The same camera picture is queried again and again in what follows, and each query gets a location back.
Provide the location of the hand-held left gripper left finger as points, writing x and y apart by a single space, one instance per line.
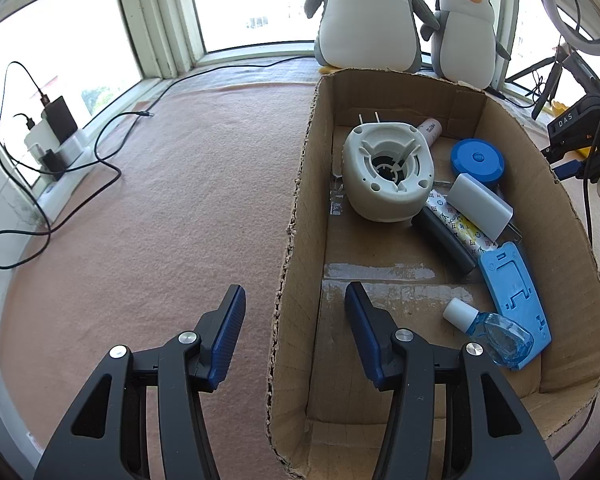
227 330

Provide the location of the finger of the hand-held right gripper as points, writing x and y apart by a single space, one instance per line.
555 152
567 169

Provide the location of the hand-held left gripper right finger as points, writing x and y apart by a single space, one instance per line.
365 330

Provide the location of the blue round tape measure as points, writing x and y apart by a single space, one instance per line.
472 160

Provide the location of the white USB charger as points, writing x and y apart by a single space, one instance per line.
480 202

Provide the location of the cardboard box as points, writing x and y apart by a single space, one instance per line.
305 260

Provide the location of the black tube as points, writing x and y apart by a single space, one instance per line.
445 242

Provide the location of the patterned white lighter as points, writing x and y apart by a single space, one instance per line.
472 242

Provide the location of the white bottle with grey cap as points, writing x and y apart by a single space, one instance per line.
430 132

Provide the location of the blue phone stand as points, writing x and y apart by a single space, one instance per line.
500 280

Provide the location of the white plug-in mosquito repeller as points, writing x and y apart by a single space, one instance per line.
375 195

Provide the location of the blue eye drops bottle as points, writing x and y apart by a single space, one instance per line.
505 340

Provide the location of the black tripod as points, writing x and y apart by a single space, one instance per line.
552 85

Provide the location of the small penguin plush toy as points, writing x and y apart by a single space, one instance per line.
462 45

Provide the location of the power strip with chargers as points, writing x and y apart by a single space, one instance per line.
145 114

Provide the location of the large penguin plush toy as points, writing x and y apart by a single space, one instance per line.
365 20

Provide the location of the white power strip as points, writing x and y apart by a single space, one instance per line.
75 152

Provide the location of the small black plug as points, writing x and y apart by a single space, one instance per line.
54 160

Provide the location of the grey plaid cloth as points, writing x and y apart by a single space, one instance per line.
280 76

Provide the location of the white power adapter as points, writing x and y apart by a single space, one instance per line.
40 135

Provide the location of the black power adapter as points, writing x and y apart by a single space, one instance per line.
60 117

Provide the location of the white window frame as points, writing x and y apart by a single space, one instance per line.
155 20

